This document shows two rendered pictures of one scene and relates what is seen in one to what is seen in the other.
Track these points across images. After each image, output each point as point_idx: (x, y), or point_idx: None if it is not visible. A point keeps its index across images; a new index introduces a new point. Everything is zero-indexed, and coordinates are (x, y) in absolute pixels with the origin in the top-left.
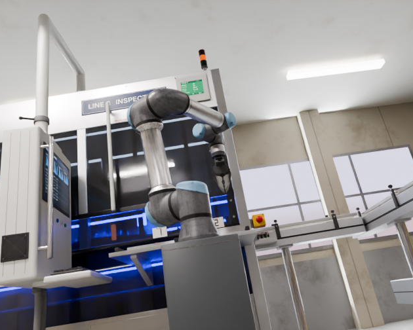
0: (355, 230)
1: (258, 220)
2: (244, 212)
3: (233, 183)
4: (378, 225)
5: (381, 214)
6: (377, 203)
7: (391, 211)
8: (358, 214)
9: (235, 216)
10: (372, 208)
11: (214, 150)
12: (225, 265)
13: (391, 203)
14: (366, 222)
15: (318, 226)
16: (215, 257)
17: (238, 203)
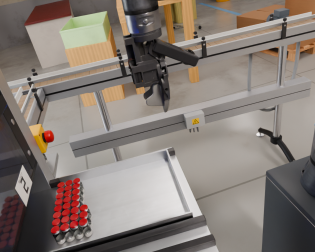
0: (46, 106)
1: (53, 139)
2: (30, 136)
3: None
4: (76, 94)
5: (88, 83)
6: (72, 71)
7: (109, 80)
8: (30, 85)
9: (29, 151)
10: (58, 77)
11: (160, 24)
12: None
13: (113, 73)
14: (45, 94)
15: (35, 115)
16: None
17: (20, 121)
